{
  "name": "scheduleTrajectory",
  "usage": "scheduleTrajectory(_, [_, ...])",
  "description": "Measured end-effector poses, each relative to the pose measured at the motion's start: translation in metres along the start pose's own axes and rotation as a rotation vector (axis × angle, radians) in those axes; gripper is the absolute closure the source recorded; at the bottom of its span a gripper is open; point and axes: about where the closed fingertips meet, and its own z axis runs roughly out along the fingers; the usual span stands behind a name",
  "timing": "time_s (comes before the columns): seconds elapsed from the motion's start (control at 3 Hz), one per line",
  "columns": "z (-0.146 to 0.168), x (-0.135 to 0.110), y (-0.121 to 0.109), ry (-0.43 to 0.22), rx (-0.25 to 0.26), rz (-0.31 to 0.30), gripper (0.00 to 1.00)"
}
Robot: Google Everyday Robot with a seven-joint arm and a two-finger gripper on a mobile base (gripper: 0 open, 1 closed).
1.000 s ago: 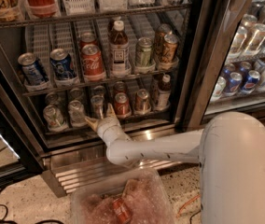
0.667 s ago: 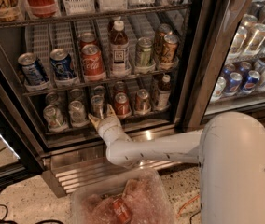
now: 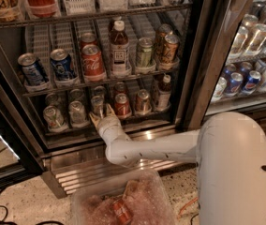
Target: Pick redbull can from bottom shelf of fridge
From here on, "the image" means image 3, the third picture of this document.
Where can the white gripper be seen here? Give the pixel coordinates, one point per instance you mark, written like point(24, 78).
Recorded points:
point(109, 123)

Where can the silver redbull can front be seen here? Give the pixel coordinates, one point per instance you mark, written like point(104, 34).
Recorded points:
point(98, 106)

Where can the silver redbull can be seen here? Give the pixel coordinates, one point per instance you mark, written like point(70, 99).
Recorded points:
point(100, 91)
point(98, 106)

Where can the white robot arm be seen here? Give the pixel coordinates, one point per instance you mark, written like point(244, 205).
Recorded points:
point(230, 150)

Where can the red can bottom shelf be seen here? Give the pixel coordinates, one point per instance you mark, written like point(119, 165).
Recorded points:
point(121, 105)

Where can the silver redbull can rear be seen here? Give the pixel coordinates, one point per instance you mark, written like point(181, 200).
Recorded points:
point(100, 91)

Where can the red can bottom rear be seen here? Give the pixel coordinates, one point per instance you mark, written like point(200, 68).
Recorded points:
point(120, 88)

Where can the brown can bottom shelf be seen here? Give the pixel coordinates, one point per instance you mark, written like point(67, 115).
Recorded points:
point(142, 101)

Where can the white fruit can bottom left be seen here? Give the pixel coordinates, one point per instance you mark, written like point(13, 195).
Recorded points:
point(55, 120)

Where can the silver can rear bottom left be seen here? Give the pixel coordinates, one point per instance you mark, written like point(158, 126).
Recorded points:
point(53, 99)

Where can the red coke can middle shelf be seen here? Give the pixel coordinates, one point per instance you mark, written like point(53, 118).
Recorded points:
point(92, 60)

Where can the steel fridge base grille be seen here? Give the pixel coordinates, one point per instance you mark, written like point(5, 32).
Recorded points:
point(77, 167)

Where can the blue pepsi can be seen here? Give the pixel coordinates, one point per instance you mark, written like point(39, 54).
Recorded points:
point(62, 65)

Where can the green can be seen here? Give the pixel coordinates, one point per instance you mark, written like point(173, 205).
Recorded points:
point(144, 52)

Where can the red coke can rear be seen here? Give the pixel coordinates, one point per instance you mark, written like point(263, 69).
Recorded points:
point(87, 39)

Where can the blue white can left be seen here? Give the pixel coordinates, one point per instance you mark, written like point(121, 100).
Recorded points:
point(32, 69)

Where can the brown orange can front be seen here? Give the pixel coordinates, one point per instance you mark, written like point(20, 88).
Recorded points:
point(170, 47)

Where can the brown orange can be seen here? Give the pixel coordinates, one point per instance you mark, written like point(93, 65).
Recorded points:
point(160, 33)
point(170, 47)

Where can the red coke can in bin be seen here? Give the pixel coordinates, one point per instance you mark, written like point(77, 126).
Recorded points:
point(122, 213)

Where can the brown orange can rear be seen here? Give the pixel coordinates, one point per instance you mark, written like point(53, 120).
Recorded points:
point(160, 33)

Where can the white can right fridge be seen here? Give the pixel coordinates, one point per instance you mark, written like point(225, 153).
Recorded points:
point(219, 89)

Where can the blue pepsi can right fridge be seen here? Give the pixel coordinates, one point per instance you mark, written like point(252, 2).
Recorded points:
point(234, 83)

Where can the small bottle bottom right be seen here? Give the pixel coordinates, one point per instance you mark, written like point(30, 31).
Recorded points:
point(163, 92)

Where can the brown tea bottle white cap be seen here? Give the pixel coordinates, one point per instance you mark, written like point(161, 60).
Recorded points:
point(119, 50)

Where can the clear plastic bin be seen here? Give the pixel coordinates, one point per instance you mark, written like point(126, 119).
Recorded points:
point(142, 191)

